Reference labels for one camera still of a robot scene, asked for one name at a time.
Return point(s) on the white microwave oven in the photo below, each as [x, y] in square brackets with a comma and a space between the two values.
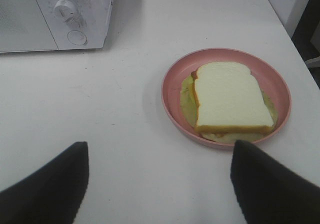
[97, 15]

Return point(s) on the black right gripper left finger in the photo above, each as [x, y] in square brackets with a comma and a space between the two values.
[52, 194]

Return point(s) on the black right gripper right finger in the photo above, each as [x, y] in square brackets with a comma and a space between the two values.
[268, 192]

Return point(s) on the white microwave door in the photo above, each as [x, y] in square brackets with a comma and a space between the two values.
[23, 27]

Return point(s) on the round door release button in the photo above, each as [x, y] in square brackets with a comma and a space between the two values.
[77, 38]

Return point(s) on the white lower microwave knob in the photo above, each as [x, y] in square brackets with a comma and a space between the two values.
[69, 14]

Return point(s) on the pink round plate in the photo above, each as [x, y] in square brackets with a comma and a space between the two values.
[271, 82]

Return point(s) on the white bread sandwich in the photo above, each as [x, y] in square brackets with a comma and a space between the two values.
[223, 102]

